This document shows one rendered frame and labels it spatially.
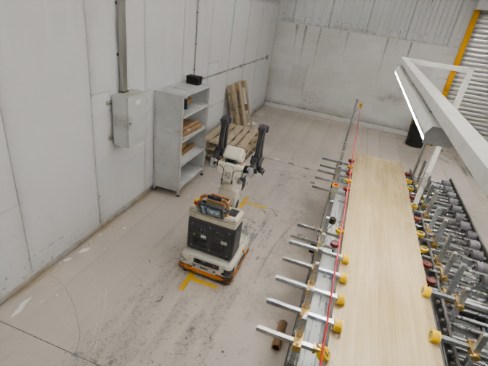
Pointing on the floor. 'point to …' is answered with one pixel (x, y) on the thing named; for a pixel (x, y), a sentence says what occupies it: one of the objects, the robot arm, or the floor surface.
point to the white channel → (450, 123)
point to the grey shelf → (169, 171)
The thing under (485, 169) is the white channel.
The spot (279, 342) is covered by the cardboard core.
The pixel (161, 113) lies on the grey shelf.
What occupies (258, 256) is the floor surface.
